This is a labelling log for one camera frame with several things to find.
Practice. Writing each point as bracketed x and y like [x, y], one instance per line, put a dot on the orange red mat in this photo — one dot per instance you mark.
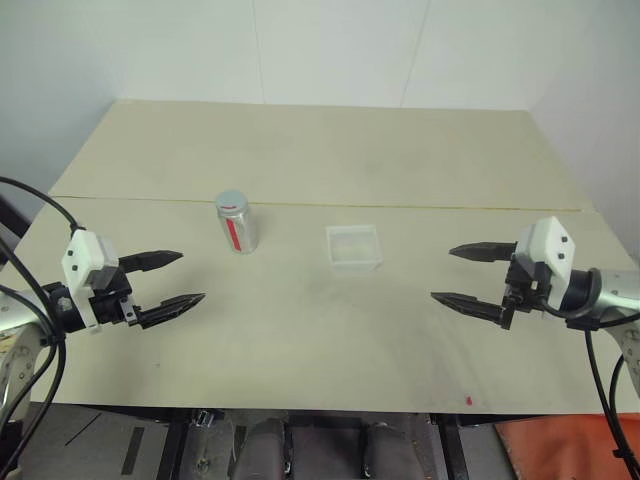
[560, 447]

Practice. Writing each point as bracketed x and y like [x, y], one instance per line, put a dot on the clear plastic square container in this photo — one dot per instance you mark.
[352, 250]

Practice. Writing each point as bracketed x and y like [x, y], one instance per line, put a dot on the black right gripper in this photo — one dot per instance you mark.
[522, 287]

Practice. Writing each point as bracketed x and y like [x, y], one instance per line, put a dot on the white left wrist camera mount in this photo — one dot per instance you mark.
[82, 255]

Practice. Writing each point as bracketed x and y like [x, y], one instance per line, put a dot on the white and red object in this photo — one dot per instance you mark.
[231, 199]

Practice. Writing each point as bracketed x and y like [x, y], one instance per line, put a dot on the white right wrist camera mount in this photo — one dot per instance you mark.
[547, 240]

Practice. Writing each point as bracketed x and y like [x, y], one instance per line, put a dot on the silver and red can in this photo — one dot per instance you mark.
[240, 232]

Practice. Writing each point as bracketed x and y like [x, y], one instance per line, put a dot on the black frame piece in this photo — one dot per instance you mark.
[11, 220]

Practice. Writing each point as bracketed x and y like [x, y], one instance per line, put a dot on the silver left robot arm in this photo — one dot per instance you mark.
[17, 316]

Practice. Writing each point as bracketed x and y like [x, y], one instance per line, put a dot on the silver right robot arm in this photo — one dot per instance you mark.
[617, 290]

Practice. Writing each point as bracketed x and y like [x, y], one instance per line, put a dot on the chrome metal fitting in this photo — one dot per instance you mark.
[203, 418]

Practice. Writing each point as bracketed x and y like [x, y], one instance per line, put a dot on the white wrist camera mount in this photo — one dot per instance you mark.
[547, 240]
[82, 255]

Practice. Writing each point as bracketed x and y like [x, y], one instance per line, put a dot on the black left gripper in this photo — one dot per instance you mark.
[112, 305]

